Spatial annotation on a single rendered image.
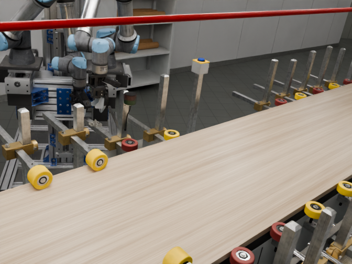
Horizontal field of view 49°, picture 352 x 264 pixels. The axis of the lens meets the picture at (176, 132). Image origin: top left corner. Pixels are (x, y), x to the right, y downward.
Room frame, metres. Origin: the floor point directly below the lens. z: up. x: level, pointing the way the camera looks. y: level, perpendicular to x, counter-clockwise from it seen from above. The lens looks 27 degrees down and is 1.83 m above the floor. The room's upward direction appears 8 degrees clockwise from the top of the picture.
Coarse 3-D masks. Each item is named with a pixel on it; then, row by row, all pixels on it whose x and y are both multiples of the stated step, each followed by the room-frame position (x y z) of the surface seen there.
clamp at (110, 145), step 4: (112, 136) 1.75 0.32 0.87; (116, 136) 1.76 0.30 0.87; (128, 136) 1.78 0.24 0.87; (108, 140) 1.70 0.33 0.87; (112, 140) 1.71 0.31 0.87; (116, 140) 1.72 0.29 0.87; (120, 140) 1.73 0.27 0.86; (104, 144) 1.72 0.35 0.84; (108, 144) 1.69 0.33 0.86; (112, 144) 1.70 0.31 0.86; (108, 148) 1.69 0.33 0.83; (112, 148) 1.70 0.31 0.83
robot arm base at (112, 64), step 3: (111, 54) 2.33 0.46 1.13; (114, 54) 2.36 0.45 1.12; (108, 57) 2.31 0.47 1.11; (111, 57) 2.32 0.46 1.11; (114, 57) 2.35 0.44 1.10; (108, 60) 2.31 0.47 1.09; (111, 60) 2.32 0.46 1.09; (114, 60) 2.34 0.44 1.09; (108, 63) 2.30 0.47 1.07; (111, 63) 2.32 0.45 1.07; (114, 63) 2.34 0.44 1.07; (108, 66) 2.30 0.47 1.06; (111, 66) 2.31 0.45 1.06; (114, 66) 2.33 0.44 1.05; (108, 69) 2.30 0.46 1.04
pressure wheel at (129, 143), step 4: (124, 140) 1.66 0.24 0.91; (128, 140) 1.67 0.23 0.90; (132, 140) 1.67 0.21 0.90; (136, 140) 1.68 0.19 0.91; (124, 144) 1.62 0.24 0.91; (128, 144) 1.63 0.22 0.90; (132, 144) 1.64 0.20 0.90; (136, 144) 1.64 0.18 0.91; (124, 148) 1.62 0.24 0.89; (128, 148) 1.61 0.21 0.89; (132, 148) 1.62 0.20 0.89; (136, 148) 1.64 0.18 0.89
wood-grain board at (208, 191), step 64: (256, 128) 2.02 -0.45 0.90; (320, 128) 2.14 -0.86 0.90; (0, 192) 1.15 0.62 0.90; (64, 192) 1.20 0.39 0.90; (128, 192) 1.26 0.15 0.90; (192, 192) 1.31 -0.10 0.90; (256, 192) 1.37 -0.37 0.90; (320, 192) 1.44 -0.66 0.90; (0, 256) 0.85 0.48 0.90; (64, 256) 0.88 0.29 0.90; (128, 256) 0.92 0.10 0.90; (192, 256) 0.96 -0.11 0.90
